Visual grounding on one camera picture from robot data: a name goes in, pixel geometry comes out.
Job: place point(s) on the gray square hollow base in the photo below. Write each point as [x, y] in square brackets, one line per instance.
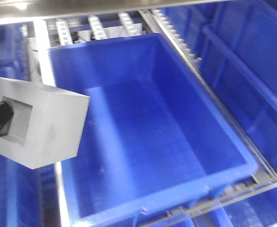
[47, 123]

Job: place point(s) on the blue bin left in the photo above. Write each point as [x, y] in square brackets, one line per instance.
[28, 198]

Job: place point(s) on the empty blue target bin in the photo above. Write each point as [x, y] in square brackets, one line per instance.
[153, 138]

